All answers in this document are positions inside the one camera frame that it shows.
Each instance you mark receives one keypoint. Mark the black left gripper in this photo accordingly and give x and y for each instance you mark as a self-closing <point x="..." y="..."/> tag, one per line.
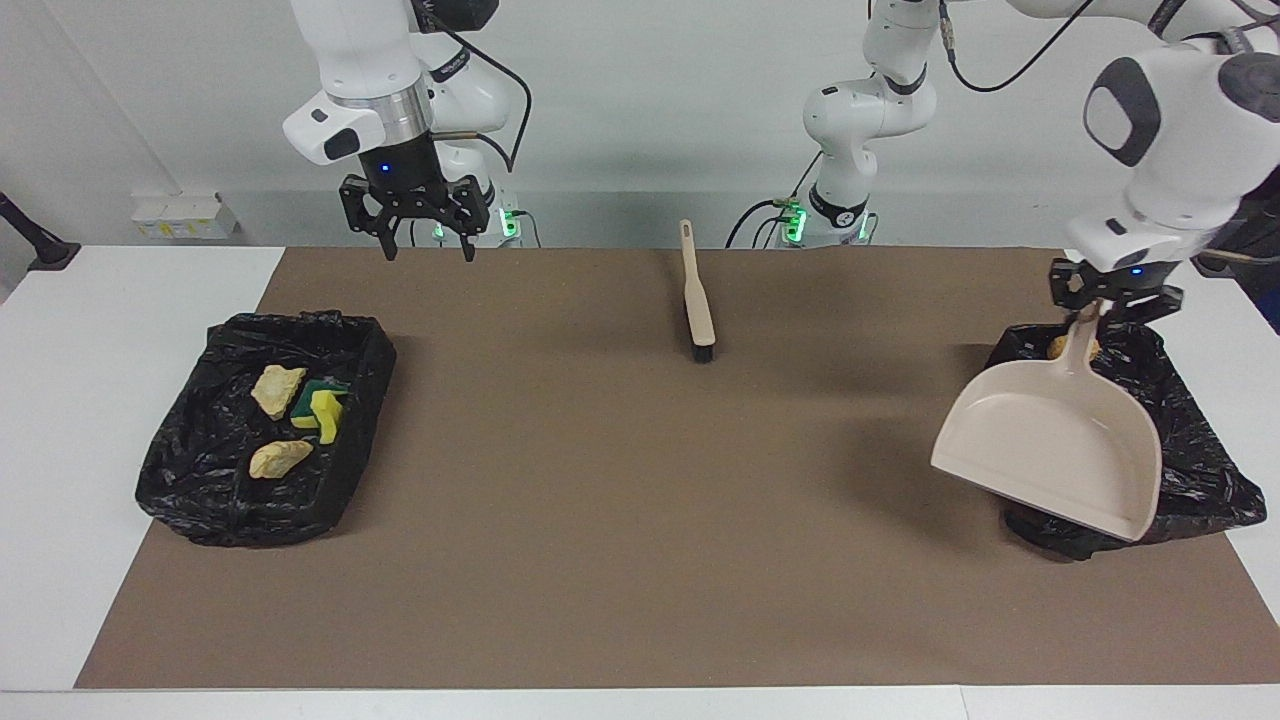
<point x="1125" y="283"/>

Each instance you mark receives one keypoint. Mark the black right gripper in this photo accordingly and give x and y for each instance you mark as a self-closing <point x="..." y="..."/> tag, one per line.
<point x="405" y="175"/>

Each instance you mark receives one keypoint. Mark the brown ridged foam roll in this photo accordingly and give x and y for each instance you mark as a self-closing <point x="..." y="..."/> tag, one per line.
<point x="1058" y="348"/>

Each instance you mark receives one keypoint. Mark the beige plastic dustpan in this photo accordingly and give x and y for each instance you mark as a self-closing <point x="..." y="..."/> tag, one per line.
<point x="1050" y="440"/>

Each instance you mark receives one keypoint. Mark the green and yellow sponge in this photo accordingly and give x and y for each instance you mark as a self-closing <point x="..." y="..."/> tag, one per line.
<point x="318" y="392"/>

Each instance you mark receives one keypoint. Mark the yellow sponge with green edge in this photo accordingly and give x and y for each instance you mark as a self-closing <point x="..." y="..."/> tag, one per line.
<point x="328" y="415"/>

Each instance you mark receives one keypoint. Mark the pale yellow paper ball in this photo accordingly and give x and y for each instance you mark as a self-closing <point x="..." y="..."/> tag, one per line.
<point x="278" y="390"/>

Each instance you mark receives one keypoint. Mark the beige hand brush black bristles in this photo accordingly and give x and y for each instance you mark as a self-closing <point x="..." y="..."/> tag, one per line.
<point x="697" y="300"/>

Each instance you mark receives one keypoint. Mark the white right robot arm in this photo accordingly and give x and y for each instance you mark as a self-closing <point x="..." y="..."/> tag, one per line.
<point x="350" y="40"/>

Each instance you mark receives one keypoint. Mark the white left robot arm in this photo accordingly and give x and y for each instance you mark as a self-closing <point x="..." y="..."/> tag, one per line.
<point x="1190" y="130"/>

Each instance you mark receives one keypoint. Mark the bin lined with black bag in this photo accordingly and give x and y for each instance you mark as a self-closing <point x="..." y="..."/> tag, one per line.
<point x="1200" y="470"/>
<point x="200" y="490"/>

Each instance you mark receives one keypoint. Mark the black stand leg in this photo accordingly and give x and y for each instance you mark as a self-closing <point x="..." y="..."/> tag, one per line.
<point x="40" y="248"/>
<point x="1240" y="235"/>

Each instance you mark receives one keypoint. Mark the white cardboard box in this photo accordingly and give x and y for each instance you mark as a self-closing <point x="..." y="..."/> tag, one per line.
<point x="185" y="218"/>

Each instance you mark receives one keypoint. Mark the brown paper table mat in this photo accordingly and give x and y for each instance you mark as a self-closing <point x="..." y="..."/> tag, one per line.
<point x="640" y="620"/>

